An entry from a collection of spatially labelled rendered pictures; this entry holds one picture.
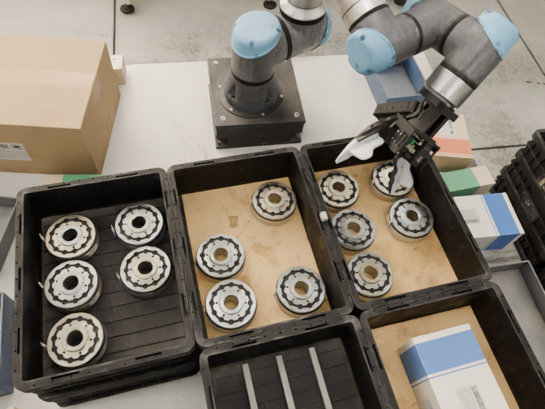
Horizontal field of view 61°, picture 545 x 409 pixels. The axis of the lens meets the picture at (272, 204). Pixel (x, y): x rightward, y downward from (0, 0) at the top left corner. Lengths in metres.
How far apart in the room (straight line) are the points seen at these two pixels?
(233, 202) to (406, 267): 0.42
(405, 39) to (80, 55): 0.84
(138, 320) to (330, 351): 0.39
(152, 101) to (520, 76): 2.21
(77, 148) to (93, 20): 1.77
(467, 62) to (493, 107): 1.96
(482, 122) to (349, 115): 1.32
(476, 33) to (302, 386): 0.70
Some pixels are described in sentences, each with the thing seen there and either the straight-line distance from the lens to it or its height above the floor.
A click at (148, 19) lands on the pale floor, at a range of 2.89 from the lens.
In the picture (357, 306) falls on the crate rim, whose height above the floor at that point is 0.93.
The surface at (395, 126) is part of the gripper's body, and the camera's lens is 0.87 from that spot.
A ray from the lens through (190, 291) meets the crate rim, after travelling 0.88.
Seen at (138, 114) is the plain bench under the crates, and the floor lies 0.70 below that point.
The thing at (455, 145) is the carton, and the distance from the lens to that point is 1.40.
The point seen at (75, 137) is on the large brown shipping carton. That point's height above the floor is 0.87.
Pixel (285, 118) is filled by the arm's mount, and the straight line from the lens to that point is 1.29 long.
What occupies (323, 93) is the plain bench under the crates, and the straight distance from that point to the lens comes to 1.51.
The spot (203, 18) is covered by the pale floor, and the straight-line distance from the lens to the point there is 2.89.
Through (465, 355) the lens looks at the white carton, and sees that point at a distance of 0.96.
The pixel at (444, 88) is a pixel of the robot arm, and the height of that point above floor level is 1.22.
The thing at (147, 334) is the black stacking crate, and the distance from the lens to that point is 0.97.
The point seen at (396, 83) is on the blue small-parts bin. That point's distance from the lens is 1.61.
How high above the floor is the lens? 1.76
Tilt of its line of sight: 59 degrees down
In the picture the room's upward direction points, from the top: 9 degrees clockwise
